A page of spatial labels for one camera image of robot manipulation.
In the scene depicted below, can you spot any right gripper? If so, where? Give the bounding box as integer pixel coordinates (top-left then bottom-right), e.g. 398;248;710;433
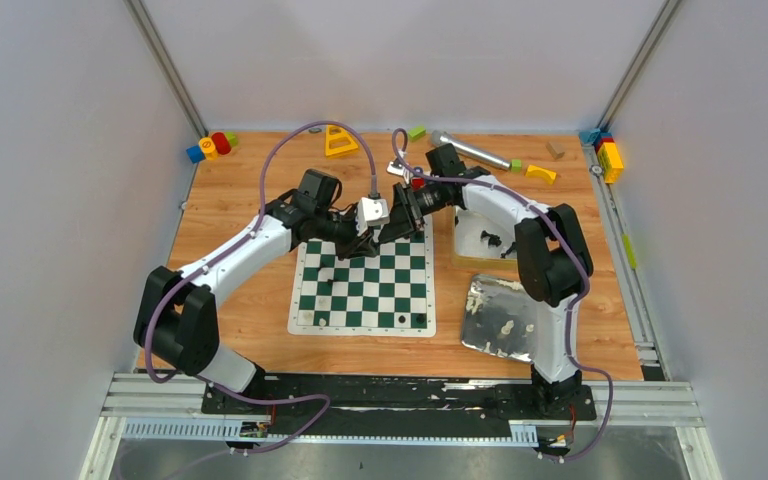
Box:
379;181;445;244

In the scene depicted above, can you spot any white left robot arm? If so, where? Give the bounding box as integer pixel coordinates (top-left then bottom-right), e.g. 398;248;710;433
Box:
133;169;389;413

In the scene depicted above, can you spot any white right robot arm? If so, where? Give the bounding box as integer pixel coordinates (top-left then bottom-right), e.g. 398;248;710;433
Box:
378;144;593;418

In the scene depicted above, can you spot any green white chess mat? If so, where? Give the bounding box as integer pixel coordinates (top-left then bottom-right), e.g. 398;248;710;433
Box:
287;228;437;338

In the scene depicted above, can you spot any metal tin with black pieces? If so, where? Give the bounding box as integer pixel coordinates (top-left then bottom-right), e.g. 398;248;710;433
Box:
451;207;517;270

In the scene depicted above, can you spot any toy block car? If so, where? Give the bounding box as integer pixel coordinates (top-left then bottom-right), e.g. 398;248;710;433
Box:
387;160;425;190

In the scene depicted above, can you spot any silver microphone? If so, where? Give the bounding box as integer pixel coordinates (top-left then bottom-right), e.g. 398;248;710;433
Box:
431;130;513;171

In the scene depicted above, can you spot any yellow arch block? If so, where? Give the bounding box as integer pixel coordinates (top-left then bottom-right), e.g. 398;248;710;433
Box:
525;165;557;185

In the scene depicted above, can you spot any metal tin lid tray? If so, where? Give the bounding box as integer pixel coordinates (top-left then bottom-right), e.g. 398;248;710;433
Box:
460;274;538;363

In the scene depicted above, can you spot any tan wooden block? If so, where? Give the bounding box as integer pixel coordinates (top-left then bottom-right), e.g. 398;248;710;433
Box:
546;142;566;160

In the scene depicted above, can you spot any colourful cylinder block row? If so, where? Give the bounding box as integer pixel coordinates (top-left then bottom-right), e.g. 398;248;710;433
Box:
185;131;239;164

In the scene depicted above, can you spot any yellow red blue brick tower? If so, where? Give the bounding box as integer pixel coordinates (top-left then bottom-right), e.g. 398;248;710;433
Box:
594;132;624;184

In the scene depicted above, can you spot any green block near wall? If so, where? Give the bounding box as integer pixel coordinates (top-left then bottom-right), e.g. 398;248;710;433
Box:
407;125;427;142

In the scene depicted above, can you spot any yellow triangular frame block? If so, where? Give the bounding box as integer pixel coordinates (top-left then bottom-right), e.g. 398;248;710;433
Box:
324;124;359;158

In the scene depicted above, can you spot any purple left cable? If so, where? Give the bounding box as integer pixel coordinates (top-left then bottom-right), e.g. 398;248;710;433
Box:
143;121;380;476

